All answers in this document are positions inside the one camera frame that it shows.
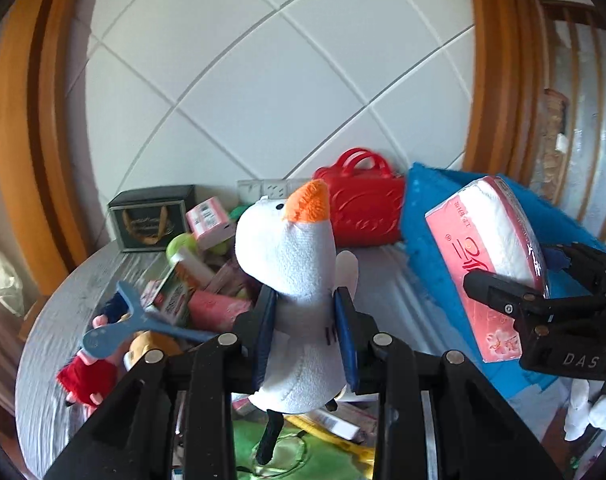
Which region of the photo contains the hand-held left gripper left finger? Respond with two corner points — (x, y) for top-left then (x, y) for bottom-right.
(43, 285), (279, 480)

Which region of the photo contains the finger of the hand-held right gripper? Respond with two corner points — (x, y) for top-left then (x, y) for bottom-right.
(542, 242), (606, 306)
(462, 269), (540, 322)

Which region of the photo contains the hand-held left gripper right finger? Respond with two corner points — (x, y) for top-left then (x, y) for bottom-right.
(333, 287), (564, 480)

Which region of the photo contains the pink tissue pack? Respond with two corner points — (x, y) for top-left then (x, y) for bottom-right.
(424, 176), (551, 365)

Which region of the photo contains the white plush goose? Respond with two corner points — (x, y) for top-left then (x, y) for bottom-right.
(234, 179), (360, 466)

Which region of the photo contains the grey sheet covered desktop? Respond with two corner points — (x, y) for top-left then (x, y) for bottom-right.
(14, 240), (574, 480)

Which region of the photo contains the person's right hand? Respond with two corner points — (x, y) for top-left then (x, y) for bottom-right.
(565, 377), (606, 443)

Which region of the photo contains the pink wipes pack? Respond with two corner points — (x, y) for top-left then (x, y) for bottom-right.
(188, 290), (254, 331)

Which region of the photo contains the white pink long box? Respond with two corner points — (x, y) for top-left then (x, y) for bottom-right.
(313, 400), (379, 443)

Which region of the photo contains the yellow plastic hanger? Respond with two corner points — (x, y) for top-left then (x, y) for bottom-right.
(295, 415), (379, 468)

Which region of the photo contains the white red medicine box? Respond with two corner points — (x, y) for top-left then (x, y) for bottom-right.
(143, 265), (199, 328)

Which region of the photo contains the white orange tube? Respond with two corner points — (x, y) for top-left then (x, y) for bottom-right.
(170, 250), (216, 286)

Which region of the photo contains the brown teddy bear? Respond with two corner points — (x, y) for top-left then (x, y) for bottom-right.
(123, 330), (181, 373)

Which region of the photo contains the light green cloth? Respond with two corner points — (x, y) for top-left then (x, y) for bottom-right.
(233, 417), (376, 480)

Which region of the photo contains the rolled patterned carpet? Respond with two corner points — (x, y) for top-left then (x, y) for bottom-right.
(530, 87), (571, 206)

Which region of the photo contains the small pink box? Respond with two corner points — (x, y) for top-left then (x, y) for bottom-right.
(185, 197), (234, 251)

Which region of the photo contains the red toy suitcase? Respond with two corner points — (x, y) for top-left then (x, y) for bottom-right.
(313, 147), (406, 248)

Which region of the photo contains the dark blue plush toy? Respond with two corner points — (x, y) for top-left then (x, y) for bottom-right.
(103, 292), (134, 323)

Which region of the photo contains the blue plastic tool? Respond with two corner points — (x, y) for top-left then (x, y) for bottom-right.
(82, 281), (219, 361)

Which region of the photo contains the dark gift box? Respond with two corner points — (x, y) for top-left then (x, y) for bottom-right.
(107, 185), (198, 253)

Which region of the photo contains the plush pig red dress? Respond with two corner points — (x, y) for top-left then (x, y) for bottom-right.
(57, 312), (129, 413)

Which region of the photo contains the white plastic bag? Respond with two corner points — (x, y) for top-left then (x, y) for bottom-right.
(0, 250), (26, 318)

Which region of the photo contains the white wall socket panel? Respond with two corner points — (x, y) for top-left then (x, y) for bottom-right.
(237, 177), (316, 201)

